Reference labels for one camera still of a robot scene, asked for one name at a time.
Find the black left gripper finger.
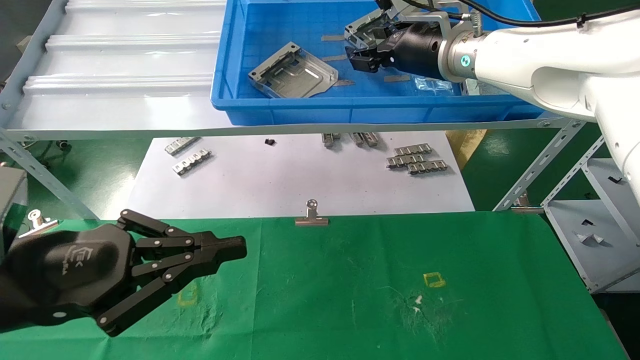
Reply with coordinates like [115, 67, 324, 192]
[117, 208, 248, 254]

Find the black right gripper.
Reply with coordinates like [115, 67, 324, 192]
[345, 22, 444, 81]

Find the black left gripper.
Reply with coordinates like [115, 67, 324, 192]
[0, 223, 246, 337]

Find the sheet metal bracket part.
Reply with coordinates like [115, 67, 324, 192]
[248, 41, 340, 99]
[344, 4, 401, 50]

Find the clear plastic film piece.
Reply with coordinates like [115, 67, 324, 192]
[413, 77, 456, 93]

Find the white paper sheet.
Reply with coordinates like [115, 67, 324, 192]
[125, 130, 476, 220]

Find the silver binder clip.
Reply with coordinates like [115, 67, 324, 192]
[17, 208, 60, 239]
[510, 192, 546, 215]
[294, 198, 330, 227]

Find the blue plastic bin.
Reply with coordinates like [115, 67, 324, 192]
[210, 0, 581, 126]

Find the brown cardboard piece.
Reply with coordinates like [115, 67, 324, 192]
[444, 129, 489, 171]

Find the white corrugated panel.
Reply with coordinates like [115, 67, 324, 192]
[9, 0, 229, 133]

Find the small gray metal piece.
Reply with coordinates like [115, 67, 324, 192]
[574, 219, 606, 246]

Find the gray metal shelf unit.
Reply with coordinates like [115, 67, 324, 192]
[542, 135, 640, 295]

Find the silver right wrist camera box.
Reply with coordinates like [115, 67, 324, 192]
[387, 0, 484, 37]

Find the gray metal rack frame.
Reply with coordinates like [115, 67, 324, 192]
[0, 0, 640, 221]

